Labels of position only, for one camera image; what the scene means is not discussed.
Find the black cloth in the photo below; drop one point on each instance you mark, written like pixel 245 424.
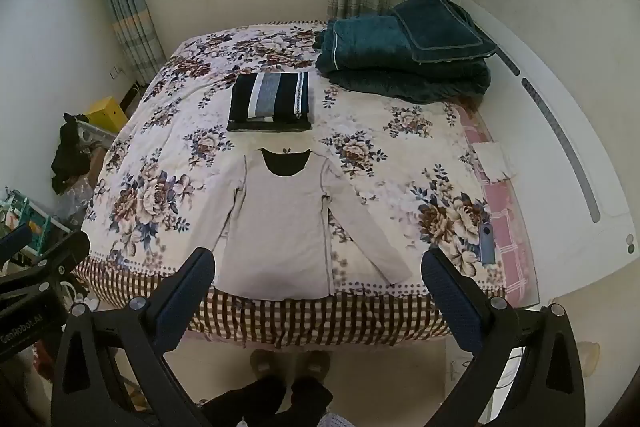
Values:
pixel 67 157

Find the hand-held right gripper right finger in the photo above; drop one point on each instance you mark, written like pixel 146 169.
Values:
pixel 451 303

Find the beige long-sleeve shirt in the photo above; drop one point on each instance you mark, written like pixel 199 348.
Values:
pixel 280 232

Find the person's left slipper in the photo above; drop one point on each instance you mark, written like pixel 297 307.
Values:
pixel 264 363

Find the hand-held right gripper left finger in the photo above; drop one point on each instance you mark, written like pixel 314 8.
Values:
pixel 184 303

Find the white wall socket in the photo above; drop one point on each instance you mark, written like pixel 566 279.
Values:
pixel 117 73

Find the person's right leg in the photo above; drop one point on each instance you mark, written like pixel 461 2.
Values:
pixel 312 399

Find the blue phone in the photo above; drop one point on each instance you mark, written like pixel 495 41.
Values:
pixel 486 244

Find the clear plastic bag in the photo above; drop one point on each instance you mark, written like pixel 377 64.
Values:
pixel 75 202

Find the white folded cloth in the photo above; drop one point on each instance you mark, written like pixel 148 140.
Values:
pixel 495 163

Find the white plastic rack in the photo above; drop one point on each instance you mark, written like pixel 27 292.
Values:
pixel 95 134

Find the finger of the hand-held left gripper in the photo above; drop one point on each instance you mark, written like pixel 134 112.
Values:
pixel 17 239
pixel 60 257

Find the pink checked bed sheet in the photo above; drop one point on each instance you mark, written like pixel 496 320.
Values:
pixel 507 227

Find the person's leg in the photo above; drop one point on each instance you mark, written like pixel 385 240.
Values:
pixel 312 399
pixel 250 402

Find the white bed headboard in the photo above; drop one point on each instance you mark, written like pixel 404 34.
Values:
pixel 550 187

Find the floral blanket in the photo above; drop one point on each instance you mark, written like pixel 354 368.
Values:
pixel 165 147

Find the dark striped folded garment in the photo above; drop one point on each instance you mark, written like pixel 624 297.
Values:
pixel 270 99

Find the teal folded quilt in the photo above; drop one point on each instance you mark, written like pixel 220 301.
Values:
pixel 370 52

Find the teal pillow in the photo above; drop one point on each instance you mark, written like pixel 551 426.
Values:
pixel 440 32

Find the person's left leg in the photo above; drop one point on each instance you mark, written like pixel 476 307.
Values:
pixel 250 402

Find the person's right slipper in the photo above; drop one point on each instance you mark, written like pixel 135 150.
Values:
pixel 316 363

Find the yellow box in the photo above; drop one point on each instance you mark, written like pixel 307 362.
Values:
pixel 107 114

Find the person's slipper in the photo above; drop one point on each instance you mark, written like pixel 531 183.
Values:
pixel 316 363
pixel 264 363

